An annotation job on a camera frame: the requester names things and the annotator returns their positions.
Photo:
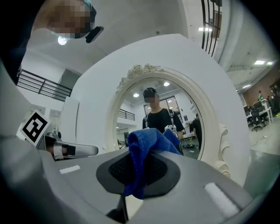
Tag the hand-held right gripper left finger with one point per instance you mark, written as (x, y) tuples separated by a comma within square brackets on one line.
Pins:
[(87, 175)]

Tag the round ceiling light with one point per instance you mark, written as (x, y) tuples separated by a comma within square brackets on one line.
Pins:
[(61, 40)]

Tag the person's black t-shirt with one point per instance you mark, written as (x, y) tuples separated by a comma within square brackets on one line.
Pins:
[(24, 43)]

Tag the black window grille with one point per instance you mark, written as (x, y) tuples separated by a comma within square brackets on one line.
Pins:
[(211, 26)]

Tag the rectangular ceiling light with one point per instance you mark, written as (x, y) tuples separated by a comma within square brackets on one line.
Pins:
[(259, 62)]

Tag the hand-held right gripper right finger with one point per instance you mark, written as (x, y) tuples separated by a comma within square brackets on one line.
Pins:
[(192, 197)]

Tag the oval white-framed mirror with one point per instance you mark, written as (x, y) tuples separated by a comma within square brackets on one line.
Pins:
[(188, 102)]

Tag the blue cloth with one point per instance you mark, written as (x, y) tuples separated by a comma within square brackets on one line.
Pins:
[(142, 144)]

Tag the person's face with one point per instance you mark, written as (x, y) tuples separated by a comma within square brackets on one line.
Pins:
[(70, 17)]

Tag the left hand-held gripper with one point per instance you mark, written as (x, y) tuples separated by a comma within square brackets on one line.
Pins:
[(35, 128)]

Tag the black head-worn camera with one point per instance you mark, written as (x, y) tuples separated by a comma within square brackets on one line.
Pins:
[(94, 34)]

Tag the black balcony railing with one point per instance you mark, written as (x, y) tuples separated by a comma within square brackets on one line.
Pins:
[(43, 86)]

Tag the black office chair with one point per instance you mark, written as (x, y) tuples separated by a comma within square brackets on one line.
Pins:
[(258, 118)]

